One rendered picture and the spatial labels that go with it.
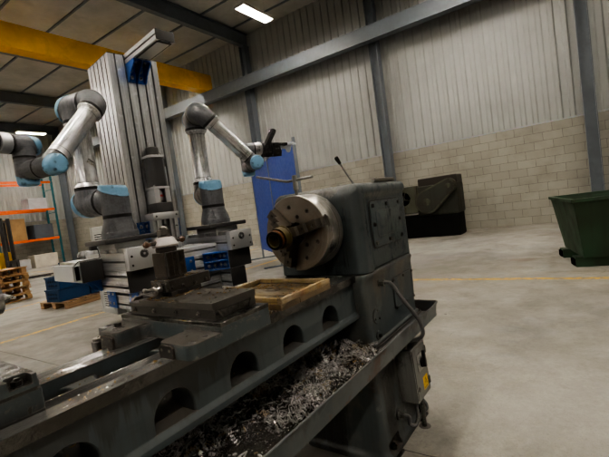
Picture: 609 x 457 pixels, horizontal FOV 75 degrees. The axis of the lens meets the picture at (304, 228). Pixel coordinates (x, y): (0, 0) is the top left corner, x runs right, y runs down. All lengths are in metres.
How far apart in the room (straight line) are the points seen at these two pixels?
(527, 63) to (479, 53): 1.19
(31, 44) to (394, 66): 9.52
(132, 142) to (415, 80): 10.60
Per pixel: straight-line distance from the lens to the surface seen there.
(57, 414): 0.93
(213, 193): 2.07
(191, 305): 1.12
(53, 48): 13.03
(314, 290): 1.42
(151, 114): 2.20
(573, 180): 11.25
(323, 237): 1.57
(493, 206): 11.40
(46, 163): 1.69
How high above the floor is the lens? 1.18
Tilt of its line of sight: 3 degrees down
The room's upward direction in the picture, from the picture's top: 8 degrees counter-clockwise
